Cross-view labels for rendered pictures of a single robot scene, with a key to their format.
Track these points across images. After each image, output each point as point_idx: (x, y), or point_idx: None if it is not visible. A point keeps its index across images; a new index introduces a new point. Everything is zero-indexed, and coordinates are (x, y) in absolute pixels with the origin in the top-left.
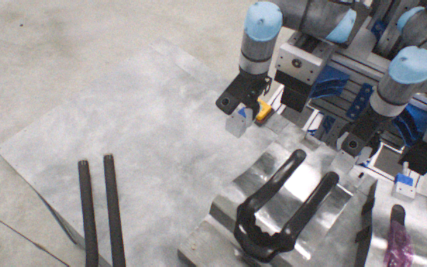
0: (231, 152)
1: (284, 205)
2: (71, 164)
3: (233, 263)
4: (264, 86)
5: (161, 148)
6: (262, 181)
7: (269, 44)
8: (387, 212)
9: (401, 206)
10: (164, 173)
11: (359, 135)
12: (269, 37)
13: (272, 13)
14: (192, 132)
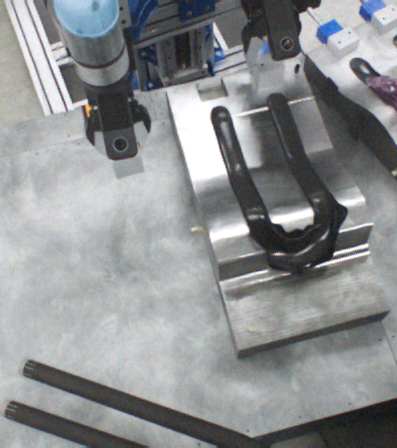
0: (140, 195)
1: (277, 182)
2: None
3: (302, 293)
4: (130, 80)
5: (65, 283)
6: (224, 185)
7: (119, 24)
8: (353, 78)
9: (355, 59)
10: (107, 304)
11: (282, 28)
12: (116, 15)
13: None
14: (70, 226)
